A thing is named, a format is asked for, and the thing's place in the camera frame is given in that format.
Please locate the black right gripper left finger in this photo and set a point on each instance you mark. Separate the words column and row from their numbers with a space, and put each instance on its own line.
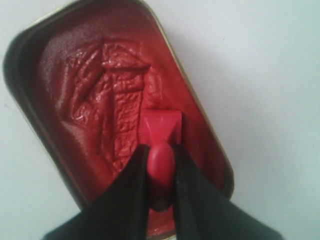
column 120, row 213

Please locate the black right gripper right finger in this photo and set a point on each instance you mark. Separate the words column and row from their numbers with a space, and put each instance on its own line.
column 201, row 212

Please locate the red stamp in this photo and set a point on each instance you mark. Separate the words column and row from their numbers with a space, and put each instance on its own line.
column 160, row 130

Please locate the red ink pad tin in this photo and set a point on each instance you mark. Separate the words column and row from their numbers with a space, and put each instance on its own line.
column 83, row 75

